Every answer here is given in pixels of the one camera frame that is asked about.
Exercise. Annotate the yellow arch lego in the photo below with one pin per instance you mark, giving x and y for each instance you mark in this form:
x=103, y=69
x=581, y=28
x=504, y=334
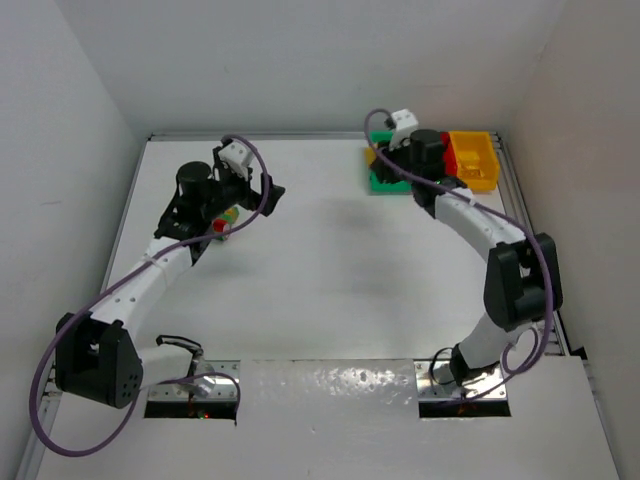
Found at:
x=370, y=156

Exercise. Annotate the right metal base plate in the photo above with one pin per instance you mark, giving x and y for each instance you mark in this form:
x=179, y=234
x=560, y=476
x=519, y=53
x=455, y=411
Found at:
x=435, y=383

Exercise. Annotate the yellow plastic bin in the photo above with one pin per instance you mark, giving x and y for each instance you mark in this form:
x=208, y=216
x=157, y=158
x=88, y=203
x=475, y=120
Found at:
x=474, y=149

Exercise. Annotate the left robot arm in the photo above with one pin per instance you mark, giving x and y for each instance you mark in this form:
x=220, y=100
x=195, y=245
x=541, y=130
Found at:
x=97, y=357

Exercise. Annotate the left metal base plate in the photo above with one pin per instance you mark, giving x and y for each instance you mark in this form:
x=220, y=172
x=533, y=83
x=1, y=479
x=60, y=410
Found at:
x=218, y=382

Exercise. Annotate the metal base plate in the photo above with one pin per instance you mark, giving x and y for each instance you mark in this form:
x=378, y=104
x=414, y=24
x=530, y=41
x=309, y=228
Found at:
x=218, y=382
x=435, y=383

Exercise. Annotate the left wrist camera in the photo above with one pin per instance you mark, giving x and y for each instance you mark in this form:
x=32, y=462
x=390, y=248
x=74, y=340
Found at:
x=237, y=157

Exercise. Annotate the tan lego plate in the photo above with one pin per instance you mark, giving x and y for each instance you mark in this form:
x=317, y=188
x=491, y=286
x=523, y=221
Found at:
x=472, y=174

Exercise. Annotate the green plastic bin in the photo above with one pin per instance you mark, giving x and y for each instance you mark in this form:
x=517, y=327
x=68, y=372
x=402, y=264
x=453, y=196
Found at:
x=375, y=186

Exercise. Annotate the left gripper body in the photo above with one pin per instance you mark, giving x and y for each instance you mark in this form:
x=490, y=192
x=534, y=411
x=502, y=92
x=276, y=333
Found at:
x=255, y=194

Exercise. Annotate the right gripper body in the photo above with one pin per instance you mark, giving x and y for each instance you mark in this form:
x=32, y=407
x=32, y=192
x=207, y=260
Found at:
x=388, y=167

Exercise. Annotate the red plastic bin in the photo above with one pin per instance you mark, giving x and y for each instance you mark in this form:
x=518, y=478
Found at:
x=449, y=156

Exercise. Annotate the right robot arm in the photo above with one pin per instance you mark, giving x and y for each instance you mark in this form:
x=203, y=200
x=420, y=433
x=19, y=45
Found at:
x=522, y=280

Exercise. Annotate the red green flower lego stack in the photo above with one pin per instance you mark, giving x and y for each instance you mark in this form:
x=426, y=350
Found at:
x=224, y=222

